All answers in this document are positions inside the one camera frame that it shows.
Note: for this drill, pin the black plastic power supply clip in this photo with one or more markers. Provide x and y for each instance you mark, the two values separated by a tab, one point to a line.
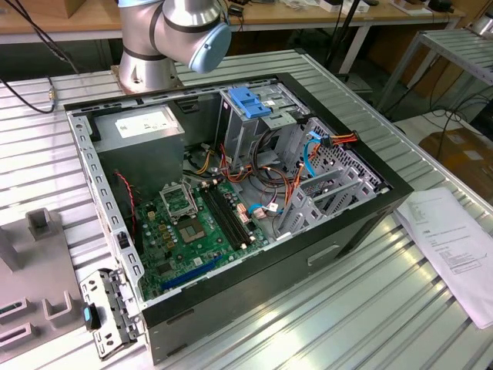
95	129

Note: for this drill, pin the blue plastic drive bracket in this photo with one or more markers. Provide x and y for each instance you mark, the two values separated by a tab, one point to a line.
246	102

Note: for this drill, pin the grey metal drive cage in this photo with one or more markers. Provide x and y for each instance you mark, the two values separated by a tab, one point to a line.
235	131

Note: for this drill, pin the metal disk bay cage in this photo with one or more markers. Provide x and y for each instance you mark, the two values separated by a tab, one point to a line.
296	208

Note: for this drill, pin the white printed paper sheets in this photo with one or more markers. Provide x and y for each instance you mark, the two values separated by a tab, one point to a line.
443	239

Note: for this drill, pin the grey power supply unit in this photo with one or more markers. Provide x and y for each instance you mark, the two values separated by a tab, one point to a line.
142	158

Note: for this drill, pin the blue black retainer latch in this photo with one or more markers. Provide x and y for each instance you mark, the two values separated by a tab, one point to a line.
90	316

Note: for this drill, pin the large flat cardboard box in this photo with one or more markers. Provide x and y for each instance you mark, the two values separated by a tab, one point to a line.
462	154

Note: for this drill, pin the CPU socket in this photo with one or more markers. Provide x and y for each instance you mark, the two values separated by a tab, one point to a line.
192	231

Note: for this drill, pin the white box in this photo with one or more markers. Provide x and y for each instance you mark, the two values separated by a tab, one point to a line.
335	5

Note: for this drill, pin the blue expansion slot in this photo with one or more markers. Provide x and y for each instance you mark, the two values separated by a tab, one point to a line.
192	273

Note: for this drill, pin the metal expansion card retainer bracket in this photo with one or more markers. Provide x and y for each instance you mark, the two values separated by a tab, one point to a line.
115	308

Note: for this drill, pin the green motherboard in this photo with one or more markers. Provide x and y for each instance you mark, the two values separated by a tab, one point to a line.
161	246

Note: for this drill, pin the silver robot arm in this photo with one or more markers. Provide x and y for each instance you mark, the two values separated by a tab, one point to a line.
142	34

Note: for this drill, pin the black RAM slot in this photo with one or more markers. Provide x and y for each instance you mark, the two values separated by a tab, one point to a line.
239	216
232	216

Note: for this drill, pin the wooden desk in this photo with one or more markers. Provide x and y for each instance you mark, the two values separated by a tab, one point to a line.
269	17

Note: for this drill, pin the small cardboard box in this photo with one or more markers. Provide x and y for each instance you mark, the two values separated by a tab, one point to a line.
79	7

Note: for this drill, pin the grey parts rack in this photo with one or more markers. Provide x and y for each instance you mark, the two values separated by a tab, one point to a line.
42	270

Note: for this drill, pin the metal slat side table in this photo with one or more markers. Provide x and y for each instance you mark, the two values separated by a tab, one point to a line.
454	50

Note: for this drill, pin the black power adapter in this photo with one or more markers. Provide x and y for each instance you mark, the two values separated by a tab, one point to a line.
236	9

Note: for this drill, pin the black open PC case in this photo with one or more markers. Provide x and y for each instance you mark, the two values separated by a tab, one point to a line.
269	285

